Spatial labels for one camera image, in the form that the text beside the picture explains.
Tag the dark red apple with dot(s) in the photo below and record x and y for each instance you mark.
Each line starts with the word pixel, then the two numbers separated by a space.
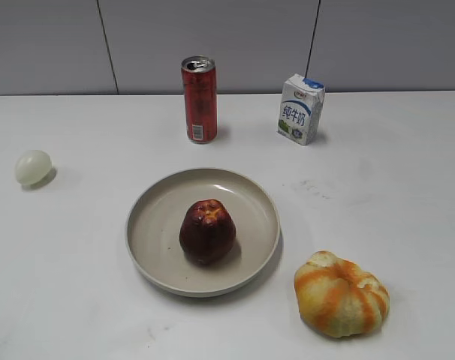
pixel 207 233

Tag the beige round plate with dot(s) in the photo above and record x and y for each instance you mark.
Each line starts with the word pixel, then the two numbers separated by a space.
pixel 154 222

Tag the white milk carton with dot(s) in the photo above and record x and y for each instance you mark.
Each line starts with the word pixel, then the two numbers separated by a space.
pixel 300 109

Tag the red drink can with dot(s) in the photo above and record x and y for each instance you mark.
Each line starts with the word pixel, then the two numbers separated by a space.
pixel 200 95

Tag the orange striped pumpkin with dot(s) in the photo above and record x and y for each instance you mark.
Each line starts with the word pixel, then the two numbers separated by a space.
pixel 339 299

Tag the pale white egg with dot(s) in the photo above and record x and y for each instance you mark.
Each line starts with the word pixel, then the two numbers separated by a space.
pixel 32 167

